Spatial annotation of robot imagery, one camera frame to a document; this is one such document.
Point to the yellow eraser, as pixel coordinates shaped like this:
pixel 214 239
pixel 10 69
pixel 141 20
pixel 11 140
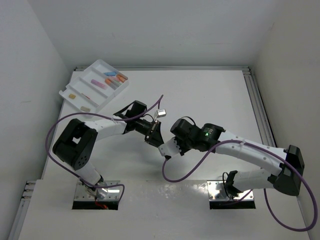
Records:
pixel 72 96

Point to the purple pink highlighter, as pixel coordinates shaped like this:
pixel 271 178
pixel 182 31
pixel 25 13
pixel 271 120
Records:
pixel 98 84

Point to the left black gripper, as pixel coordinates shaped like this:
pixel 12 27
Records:
pixel 154 137

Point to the red pen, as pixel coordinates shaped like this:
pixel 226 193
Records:
pixel 88 98

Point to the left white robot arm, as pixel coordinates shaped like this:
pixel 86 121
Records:
pixel 75 145

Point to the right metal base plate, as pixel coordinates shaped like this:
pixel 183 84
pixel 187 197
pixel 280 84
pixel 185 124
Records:
pixel 216 193

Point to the white compartment tray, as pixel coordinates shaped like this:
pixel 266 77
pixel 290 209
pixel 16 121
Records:
pixel 82 84

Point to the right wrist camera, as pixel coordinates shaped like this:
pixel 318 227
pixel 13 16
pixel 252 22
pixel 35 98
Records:
pixel 169 149

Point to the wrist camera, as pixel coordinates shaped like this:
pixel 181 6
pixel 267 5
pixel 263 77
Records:
pixel 160 113
pixel 169 149

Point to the white eraser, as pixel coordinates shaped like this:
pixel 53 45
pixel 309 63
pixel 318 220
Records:
pixel 85 109

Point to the metal base plate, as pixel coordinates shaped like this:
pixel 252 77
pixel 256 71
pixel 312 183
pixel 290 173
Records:
pixel 85 194
pixel 216 193

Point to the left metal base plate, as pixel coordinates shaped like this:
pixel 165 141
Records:
pixel 85 194

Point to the orange capped white highlighter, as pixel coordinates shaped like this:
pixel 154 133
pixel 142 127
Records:
pixel 114 82

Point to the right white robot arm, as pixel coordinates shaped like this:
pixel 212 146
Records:
pixel 280 169

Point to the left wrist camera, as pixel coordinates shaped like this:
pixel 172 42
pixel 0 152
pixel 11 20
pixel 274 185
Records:
pixel 160 113

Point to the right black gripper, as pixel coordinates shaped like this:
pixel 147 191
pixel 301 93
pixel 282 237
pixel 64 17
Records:
pixel 183 150

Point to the blue highlighter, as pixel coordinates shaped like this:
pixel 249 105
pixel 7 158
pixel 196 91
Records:
pixel 112 74

